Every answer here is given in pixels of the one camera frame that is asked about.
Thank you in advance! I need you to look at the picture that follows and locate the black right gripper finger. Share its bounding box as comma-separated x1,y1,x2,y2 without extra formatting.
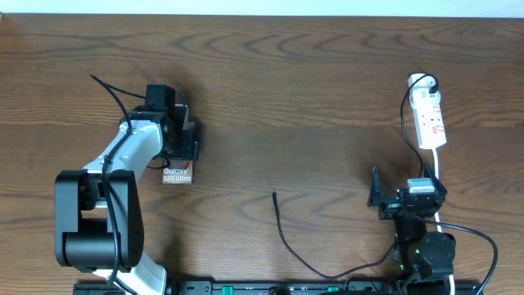
423,164,448,197
367,166,384,207

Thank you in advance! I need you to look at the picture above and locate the black phone charging cable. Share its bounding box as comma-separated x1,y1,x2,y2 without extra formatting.
272,190,396,280

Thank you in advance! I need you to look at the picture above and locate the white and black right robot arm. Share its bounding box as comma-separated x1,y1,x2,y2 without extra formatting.
367,165,456,294

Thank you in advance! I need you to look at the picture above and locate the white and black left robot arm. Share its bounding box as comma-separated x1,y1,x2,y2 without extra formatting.
54,84,199,294

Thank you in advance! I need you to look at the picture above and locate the white power strip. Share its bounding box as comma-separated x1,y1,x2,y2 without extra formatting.
408,73,447,150

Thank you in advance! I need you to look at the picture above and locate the black right camera cable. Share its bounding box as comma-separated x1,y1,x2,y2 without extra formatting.
409,208,500,295

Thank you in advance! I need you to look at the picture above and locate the black camera cable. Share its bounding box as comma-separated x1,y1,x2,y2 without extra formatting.
409,208,500,295
89,73,147,295

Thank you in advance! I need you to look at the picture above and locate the black left camera cable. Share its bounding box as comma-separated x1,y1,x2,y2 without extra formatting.
89,73,147,295

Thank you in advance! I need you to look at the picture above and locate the white power strip cord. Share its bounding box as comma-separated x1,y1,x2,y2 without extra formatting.
431,147,456,295

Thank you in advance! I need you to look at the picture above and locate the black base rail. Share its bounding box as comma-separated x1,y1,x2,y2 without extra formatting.
73,279,484,295

